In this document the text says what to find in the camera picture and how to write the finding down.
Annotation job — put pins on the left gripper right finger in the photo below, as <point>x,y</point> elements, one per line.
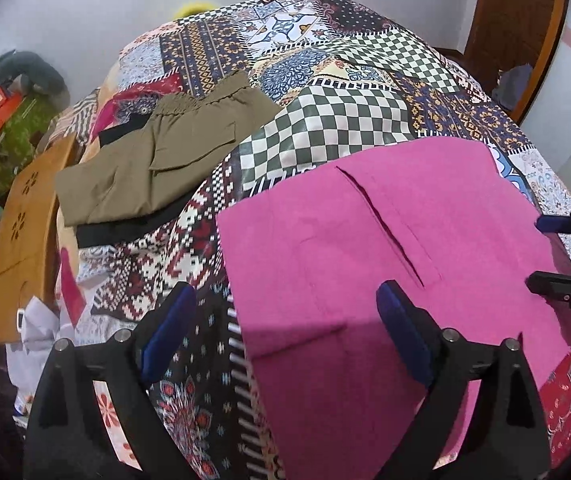
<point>507,434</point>

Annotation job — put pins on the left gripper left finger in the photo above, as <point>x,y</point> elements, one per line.
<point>66,436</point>

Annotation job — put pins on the pink pants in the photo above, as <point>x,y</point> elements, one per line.
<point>306,258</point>

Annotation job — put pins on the white grey crumpled cloth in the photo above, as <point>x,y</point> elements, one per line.
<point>39,327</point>

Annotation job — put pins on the wooden lap desk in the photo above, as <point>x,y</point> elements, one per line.
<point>27,236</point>

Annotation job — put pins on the black folded garment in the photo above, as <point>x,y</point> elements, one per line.
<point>128,230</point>

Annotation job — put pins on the green storage bag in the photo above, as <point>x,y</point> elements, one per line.
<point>20,135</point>

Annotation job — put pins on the patchwork patterned bedspread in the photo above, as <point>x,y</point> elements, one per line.
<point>346,79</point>

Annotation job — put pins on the olive green folded pants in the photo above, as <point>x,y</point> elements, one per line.
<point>184,139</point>

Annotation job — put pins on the grey neck pillow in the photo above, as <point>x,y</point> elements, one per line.
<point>40,73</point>

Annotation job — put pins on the yellow round object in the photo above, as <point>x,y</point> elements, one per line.
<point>193,8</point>

